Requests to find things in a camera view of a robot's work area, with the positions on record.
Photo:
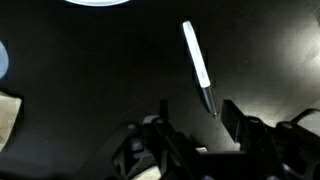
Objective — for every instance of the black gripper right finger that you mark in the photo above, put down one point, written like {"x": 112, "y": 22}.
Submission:
{"x": 252, "y": 135}

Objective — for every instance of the white-barrelled black sharpie marker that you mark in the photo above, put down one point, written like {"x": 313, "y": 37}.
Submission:
{"x": 200, "y": 68}

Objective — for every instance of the white round plate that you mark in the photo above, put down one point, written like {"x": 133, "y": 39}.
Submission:
{"x": 97, "y": 3}

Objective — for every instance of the tan paper bag under cup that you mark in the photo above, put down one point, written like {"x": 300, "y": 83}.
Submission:
{"x": 9, "y": 108}

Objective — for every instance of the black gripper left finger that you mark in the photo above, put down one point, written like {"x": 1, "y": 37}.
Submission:
{"x": 176, "y": 157}

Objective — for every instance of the clear plastic cup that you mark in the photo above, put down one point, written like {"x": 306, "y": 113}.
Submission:
{"x": 4, "y": 59}

